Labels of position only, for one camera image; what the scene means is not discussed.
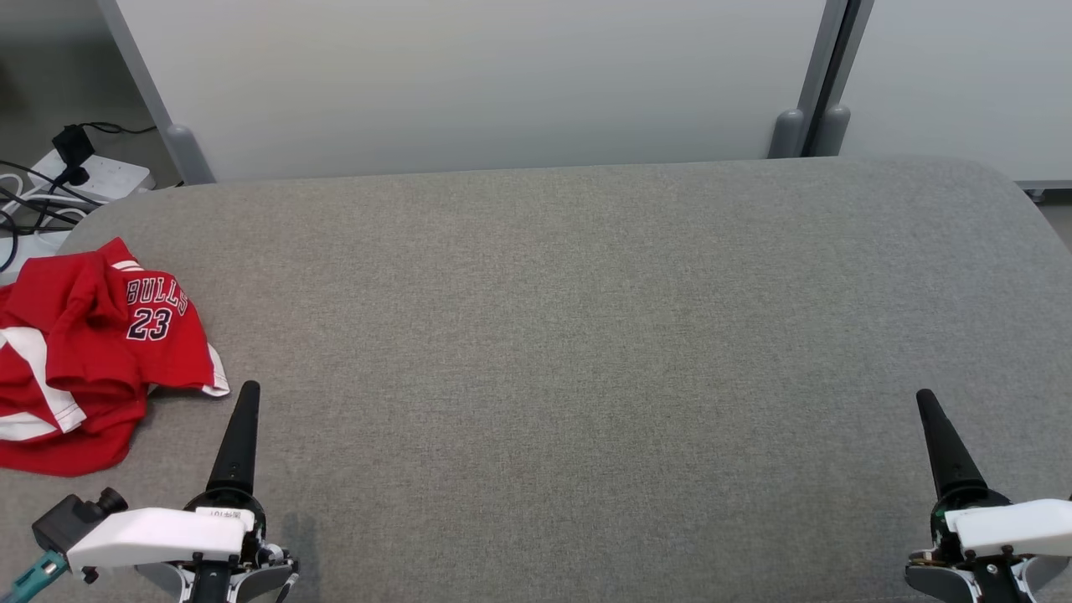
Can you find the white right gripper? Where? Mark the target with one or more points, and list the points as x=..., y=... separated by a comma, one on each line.
x=1005, y=528

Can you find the red Bulls 23 shorts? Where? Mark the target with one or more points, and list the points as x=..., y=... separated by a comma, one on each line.
x=172, y=352

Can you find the red shirt with white sleeves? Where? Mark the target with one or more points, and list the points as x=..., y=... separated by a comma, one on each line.
x=59, y=444

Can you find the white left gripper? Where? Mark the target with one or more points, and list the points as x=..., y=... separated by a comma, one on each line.
x=159, y=536

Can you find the narrow white partition panel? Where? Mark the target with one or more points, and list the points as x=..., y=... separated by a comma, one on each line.
x=963, y=75

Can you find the grey double partition post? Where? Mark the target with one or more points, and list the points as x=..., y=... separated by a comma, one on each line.
x=825, y=75

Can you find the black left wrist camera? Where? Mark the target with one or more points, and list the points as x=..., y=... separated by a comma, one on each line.
x=71, y=519

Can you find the wide white partition panel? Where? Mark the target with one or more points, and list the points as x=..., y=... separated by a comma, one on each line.
x=469, y=84

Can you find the grey single partition post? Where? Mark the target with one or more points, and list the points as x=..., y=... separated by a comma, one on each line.
x=155, y=92

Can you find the white extension socket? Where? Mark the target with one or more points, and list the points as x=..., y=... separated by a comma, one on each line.
x=33, y=247

